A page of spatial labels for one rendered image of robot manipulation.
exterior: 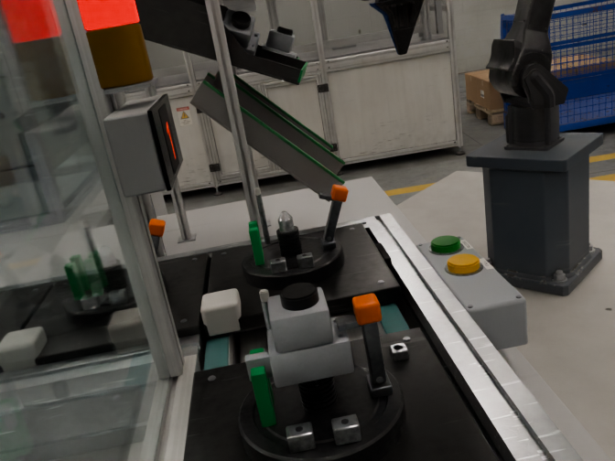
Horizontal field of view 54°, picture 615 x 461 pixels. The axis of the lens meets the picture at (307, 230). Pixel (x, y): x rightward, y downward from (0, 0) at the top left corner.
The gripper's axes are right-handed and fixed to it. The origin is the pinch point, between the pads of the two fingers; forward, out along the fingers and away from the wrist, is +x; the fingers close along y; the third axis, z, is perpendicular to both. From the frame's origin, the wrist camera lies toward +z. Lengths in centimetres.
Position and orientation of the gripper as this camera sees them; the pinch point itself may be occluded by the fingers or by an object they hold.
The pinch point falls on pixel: (399, 27)
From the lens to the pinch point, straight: 84.7
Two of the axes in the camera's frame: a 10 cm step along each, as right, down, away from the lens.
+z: -9.8, 1.9, -0.5
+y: 1.1, 3.3, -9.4
